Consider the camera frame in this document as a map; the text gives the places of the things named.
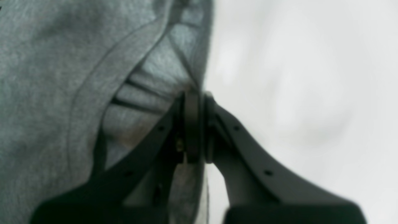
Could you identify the image-left right gripper right finger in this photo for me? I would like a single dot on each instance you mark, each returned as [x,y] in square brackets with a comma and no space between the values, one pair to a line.
[260,189]

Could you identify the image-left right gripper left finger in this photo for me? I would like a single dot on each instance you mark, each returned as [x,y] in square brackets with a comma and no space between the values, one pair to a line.
[136,190]

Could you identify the grey printed T-shirt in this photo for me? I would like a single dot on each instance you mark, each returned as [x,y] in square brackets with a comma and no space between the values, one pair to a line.
[83,82]

